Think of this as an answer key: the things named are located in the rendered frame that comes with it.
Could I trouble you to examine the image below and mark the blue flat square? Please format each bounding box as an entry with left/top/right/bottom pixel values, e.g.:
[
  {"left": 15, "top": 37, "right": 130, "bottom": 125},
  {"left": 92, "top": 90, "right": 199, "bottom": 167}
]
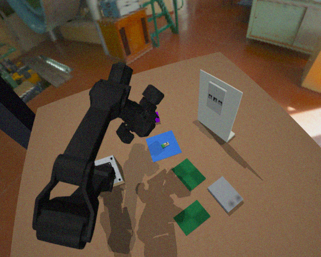
[{"left": 146, "top": 130, "right": 182, "bottom": 162}]

